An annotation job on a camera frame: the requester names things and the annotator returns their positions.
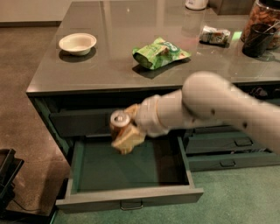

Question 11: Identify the black cup with utensil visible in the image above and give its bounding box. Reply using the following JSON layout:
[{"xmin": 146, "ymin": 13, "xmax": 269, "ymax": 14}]
[{"xmin": 242, "ymin": 23, "xmax": 279, "ymax": 58}]

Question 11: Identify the black object on floor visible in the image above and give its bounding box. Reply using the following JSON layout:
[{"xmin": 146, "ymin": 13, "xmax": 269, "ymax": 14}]
[{"xmin": 0, "ymin": 149, "xmax": 25, "ymax": 213}]

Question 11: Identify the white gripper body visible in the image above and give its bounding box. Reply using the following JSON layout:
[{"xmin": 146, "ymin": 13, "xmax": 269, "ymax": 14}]
[{"xmin": 135, "ymin": 94, "xmax": 169, "ymax": 137}]

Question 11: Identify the grey drawer cabinet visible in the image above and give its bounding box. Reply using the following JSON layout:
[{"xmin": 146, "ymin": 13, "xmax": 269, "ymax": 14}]
[{"xmin": 25, "ymin": 0, "xmax": 280, "ymax": 214}]

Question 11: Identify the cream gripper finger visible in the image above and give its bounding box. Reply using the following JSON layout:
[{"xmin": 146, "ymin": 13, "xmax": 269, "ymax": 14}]
[
  {"xmin": 124, "ymin": 104, "xmax": 139, "ymax": 118},
  {"xmin": 111, "ymin": 124, "xmax": 145, "ymax": 155}
]

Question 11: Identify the dark box on counter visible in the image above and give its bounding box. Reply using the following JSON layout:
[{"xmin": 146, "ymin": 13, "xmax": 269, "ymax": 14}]
[{"xmin": 212, "ymin": 0, "xmax": 255, "ymax": 15}]

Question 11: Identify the small white snack packet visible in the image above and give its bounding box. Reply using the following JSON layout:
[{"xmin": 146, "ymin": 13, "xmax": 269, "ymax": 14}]
[{"xmin": 199, "ymin": 25, "xmax": 230, "ymax": 45}]

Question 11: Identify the white paper bowl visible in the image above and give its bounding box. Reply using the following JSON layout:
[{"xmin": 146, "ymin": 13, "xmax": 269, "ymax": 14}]
[{"xmin": 59, "ymin": 33, "xmax": 97, "ymax": 56}]

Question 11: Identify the middle right drawer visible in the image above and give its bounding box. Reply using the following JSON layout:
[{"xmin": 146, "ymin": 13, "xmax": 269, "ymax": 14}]
[{"xmin": 185, "ymin": 132, "xmax": 267, "ymax": 154}]

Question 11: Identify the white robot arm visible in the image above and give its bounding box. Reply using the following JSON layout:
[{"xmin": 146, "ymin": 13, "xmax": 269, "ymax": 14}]
[{"xmin": 110, "ymin": 71, "xmax": 280, "ymax": 154}]

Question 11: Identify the open middle left drawer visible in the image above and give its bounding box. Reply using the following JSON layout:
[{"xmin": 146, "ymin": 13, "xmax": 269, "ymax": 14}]
[{"xmin": 56, "ymin": 136, "xmax": 204, "ymax": 213}]

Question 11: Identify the green chip bag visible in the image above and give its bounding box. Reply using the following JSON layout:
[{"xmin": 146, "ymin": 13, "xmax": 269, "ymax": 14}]
[{"xmin": 132, "ymin": 37, "xmax": 191, "ymax": 70}]

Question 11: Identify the white container on counter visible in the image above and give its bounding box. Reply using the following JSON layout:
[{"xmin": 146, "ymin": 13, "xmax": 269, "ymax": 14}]
[{"xmin": 185, "ymin": 0, "xmax": 208, "ymax": 11}]

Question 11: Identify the glass jar of snacks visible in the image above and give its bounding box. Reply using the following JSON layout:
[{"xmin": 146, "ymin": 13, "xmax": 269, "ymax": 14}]
[{"xmin": 241, "ymin": 0, "xmax": 280, "ymax": 50}]

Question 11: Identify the snack bag in shelf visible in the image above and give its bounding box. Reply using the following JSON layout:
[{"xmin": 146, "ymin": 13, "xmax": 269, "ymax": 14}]
[{"xmin": 249, "ymin": 87, "xmax": 268, "ymax": 100}]

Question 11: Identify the top left drawer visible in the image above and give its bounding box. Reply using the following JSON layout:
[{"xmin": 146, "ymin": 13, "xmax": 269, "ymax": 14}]
[{"xmin": 48, "ymin": 104, "xmax": 200, "ymax": 138}]

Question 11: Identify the bottom right drawer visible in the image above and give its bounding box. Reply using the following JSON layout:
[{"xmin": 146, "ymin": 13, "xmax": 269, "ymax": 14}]
[{"xmin": 187, "ymin": 152, "xmax": 280, "ymax": 172}]

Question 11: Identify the orange soda can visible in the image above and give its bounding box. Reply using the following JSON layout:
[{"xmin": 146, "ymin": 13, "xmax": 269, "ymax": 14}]
[{"xmin": 109, "ymin": 109, "xmax": 130, "ymax": 140}]

